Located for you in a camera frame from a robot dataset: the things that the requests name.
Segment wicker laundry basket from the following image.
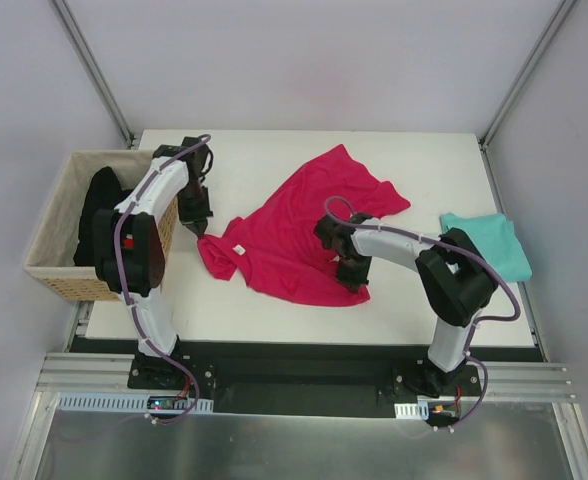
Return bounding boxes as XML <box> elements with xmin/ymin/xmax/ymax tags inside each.
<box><xmin>24</xmin><ymin>150</ymin><xmax>152</xmax><ymax>301</ymax></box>

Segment aluminium rail frame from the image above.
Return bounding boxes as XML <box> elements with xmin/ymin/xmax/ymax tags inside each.
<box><xmin>8</xmin><ymin>284</ymin><xmax>588</xmax><ymax>479</ymax></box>

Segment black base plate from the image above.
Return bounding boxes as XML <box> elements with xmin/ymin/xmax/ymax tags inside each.
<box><xmin>127</xmin><ymin>341</ymin><xmax>481</xmax><ymax>418</ymax></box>

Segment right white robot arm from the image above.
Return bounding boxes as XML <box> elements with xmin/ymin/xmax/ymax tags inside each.
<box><xmin>314</xmin><ymin>213</ymin><xmax>498</xmax><ymax>395</ymax></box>

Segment black t shirt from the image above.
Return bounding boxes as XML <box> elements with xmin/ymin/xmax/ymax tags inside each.
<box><xmin>73</xmin><ymin>167</ymin><xmax>132</xmax><ymax>267</ymax></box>

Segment left white cable duct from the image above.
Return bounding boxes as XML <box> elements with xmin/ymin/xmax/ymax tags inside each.
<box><xmin>57</xmin><ymin>393</ymin><xmax>214</xmax><ymax>415</ymax></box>

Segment pink t shirt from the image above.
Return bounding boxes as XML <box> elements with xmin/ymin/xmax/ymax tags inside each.
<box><xmin>197</xmin><ymin>145</ymin><xmax>411</xmax><ymax>307</ymax></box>

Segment right white cable duct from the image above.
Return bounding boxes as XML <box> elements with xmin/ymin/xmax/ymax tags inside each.
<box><xmin>394</xmin><ymin>401</ymin><xmax>429</xmax><ymax>421</ymax></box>

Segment right rear aluminium post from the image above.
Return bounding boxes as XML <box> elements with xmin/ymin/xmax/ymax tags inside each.
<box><xmin>477</xmin><ymin>0</ymin><xmax>580</xmax><ymax>151</ymax></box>

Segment white cable duct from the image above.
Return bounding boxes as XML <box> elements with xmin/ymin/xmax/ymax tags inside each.
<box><xmin>57</xmin><ymin>393</ymin><xmax>214</xmax><ymax>415</ymax></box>
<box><xmin>394</xmin><ymin>401</ymin><xmax>429</xmax><ymax>421</ymax></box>

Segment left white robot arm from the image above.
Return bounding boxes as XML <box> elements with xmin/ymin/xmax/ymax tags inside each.
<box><xmin>93</xmin><ymin>134</ymin><xmax>214</xmax><ymax>389</ymax></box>

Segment folded teal t shirt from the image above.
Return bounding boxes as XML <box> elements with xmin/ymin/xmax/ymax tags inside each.
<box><xmin>440</xmin><ymin>213</ymin><xmax>532</xmax><ymax>283</ymax></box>

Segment aluminium post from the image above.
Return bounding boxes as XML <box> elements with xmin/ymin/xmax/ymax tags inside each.
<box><xmin>49</xmin><ymin>0</ymin><xmax>135</xmax><ymax>148</ymax></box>
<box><xmin>477</xmin><ymin>0</ymin><xmax>580</xmax><ymax>151</ymax></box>

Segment left rear aluminium post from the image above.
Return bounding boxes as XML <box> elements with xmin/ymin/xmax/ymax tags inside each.
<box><xmin>49</xmin><ymin>0</ymin><xmax>135</xmax><ymax>148</ymax></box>

